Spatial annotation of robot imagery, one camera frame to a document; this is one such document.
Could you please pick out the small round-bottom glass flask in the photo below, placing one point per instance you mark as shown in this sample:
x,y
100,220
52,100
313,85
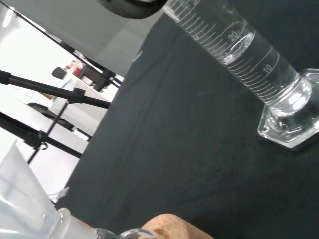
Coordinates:
x,y
82,229

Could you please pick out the black bench cloth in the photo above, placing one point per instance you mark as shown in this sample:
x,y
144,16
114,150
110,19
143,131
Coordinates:
x,y
174,149

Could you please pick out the clear cloth clip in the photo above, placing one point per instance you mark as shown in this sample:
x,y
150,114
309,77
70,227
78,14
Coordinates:
x,y
64,193

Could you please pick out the translucent plastic funnel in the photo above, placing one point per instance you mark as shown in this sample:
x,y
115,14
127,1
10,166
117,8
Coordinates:
x,y
20,199

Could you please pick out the black tripod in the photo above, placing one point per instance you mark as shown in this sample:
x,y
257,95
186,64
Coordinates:
x,y
49,88

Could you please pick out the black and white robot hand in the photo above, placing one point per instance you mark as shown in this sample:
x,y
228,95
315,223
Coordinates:
x,y
129,8

